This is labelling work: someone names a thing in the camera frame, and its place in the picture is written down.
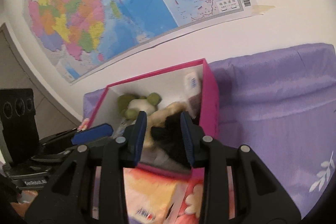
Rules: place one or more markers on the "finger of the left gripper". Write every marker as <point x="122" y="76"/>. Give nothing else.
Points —
<point x="92" y="134"/>

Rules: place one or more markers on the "orange tissue pack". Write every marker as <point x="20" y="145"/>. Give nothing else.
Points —
<point x="151" y="198"/>

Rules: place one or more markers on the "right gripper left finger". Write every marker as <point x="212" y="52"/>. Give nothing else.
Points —
<point x="89" y="186"/>

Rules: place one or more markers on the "green frog plush toy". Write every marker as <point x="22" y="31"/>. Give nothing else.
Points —
<point x="129" y="105"/>

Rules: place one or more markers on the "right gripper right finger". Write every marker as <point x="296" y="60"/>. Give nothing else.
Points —
<point x="238" y="187"/>

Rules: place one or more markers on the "pink cardboard box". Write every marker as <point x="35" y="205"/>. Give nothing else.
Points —
<point x="163" y="150"/>

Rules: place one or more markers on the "colourful wall map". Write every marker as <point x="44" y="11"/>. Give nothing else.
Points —
<point x="81" y="36"/>

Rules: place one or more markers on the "purple floral sofa cover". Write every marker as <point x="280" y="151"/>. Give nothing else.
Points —
<point x="281" y="103"/>

